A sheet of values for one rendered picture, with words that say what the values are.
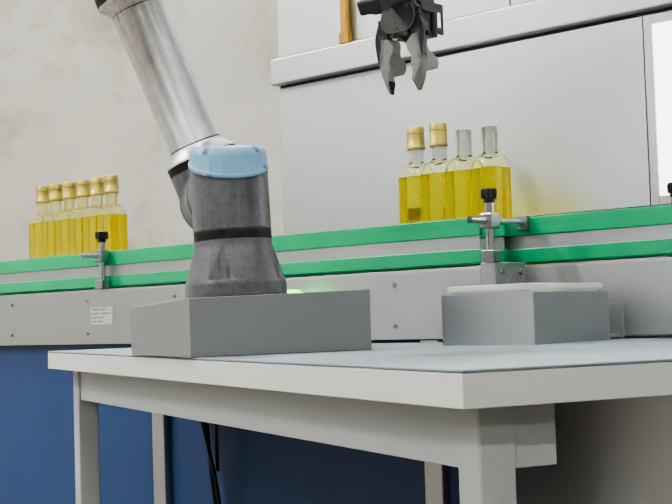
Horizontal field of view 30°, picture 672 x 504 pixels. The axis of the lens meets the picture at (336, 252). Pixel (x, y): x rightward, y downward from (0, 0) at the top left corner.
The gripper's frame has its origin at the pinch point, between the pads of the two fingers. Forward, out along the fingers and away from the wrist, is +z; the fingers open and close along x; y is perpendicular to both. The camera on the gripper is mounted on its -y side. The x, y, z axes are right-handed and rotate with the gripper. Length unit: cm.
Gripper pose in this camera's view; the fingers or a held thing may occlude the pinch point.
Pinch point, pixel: (402, 84)
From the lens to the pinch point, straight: 209.2
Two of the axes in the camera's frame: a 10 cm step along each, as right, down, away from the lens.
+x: -7.5, 0.6, 6.6
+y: 6.7, 0.2, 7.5
